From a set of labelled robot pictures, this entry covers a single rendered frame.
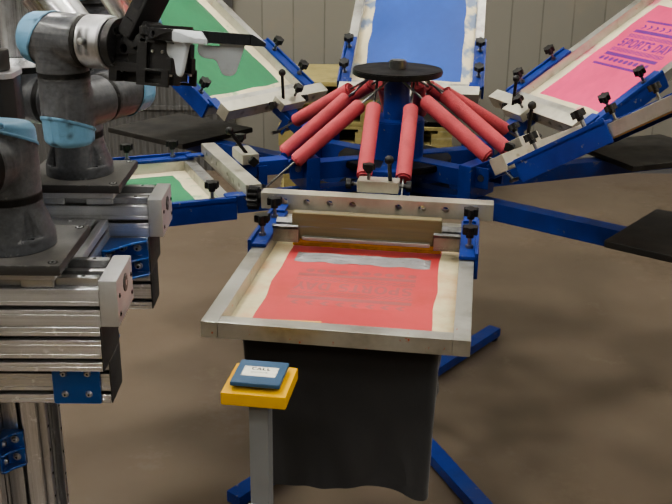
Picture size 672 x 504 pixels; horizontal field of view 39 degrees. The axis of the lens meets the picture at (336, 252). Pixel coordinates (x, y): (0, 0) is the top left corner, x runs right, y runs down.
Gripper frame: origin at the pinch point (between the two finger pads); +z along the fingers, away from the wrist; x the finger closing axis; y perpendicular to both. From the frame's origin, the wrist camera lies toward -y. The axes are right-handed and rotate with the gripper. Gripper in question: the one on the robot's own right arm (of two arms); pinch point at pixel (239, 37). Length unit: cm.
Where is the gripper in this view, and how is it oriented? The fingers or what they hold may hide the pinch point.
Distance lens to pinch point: 127.5
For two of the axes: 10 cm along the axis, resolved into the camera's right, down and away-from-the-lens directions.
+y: -0.7, 9.7, 2.2
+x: -4.2, 1.7, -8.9
